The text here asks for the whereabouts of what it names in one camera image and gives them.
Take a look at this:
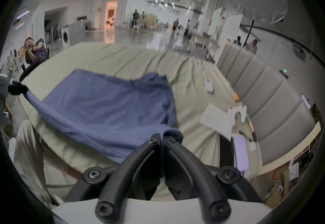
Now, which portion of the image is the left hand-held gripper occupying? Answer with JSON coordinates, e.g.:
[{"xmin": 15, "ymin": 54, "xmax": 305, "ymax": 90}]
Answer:
[{"xmin": 0, "ymin": 74, "xmax": 29, "ymax": 127}]

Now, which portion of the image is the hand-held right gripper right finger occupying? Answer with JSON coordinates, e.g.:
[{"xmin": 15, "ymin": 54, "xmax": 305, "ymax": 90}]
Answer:
[{"xmin": 164, "ymin": 135, "xmax": 263, "ymax": 224}]

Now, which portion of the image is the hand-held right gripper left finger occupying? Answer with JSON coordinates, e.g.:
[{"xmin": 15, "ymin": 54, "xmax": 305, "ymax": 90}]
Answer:
[{"xmin": 66, "ymin": 134, "xmax": 162, "ymax": 224}]

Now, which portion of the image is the blue garment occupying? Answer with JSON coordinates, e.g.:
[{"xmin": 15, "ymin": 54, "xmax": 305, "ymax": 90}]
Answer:
[{"xmin": 22, "ymin": 69, "xmax": 184, "ymax": 165}]

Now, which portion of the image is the black flat case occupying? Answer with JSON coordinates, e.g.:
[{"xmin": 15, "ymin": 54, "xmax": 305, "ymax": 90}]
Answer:
[{"xmin": 219, "ymin": 134, "xmax": 234, "ymax": 168}]

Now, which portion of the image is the phone with purple screen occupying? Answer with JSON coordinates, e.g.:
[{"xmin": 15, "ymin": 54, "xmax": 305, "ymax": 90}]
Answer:
[{"xmin": 233, "ymin": 136, "xmax": 250, "ymax": 172}]

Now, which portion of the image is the white paper sheet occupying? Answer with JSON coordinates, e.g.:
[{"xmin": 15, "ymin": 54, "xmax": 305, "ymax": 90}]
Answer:
[{"xmin": 199, "ymin": 103, "xmax": 235, "ymax": 141}]

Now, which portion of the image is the white hand controller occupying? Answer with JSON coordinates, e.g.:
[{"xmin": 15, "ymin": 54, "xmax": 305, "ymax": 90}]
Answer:
[{"xmin": 227, "ymin": 105, "xmax": 247, "ymax": 125}]

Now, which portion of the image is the white washing machine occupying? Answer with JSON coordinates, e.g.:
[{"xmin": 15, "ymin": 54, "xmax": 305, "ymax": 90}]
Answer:
[{"xmin": 61, "ymin": 23, "xmax": 87, "ymax": 49}]

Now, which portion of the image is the brown carton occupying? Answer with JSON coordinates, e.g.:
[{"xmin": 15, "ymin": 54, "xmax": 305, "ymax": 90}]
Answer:
[{"xmin": 263, "ymin": 162, "xmax": 300, "ymax": 209}]

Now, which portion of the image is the grey padded headboard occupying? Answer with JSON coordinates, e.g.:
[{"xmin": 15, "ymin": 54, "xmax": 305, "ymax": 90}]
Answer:
[{"xmin": 215, "ymin": 40, "xmax": 317, "ymax": 167}]

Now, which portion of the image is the bed with beige sheet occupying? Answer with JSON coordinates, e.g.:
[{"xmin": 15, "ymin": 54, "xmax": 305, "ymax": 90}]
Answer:
[{"xmin": 19, "ymin": 41, "xmax": 264, "ymax": 203}]

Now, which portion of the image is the white table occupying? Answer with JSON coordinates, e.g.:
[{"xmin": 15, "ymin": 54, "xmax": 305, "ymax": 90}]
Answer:
[{"xmin": 187, "ymin": 33, "xmax": 221, "ymax": 59}]

